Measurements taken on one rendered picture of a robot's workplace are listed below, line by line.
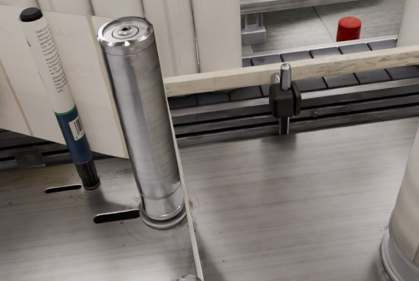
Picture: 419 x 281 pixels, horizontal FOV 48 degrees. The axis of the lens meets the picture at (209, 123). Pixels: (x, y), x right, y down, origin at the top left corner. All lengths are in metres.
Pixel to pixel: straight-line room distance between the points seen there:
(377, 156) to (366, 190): 0.05
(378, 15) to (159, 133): 0.55
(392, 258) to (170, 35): 0.30
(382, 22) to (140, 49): 0.56
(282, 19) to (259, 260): 0.49
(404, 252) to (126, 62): 0.24
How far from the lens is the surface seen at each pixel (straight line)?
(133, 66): 0.31
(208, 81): 0.53
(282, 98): 0.49
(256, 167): 0.47
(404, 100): 0.61
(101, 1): 0.50
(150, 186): 0.39
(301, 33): 0.77
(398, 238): 0.38
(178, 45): 0.52
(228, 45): 0.53
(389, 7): 0.86
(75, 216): 0.46
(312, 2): 0.59
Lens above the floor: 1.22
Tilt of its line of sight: 41 degrees down
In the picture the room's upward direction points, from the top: 6 degrees counter-clockwise
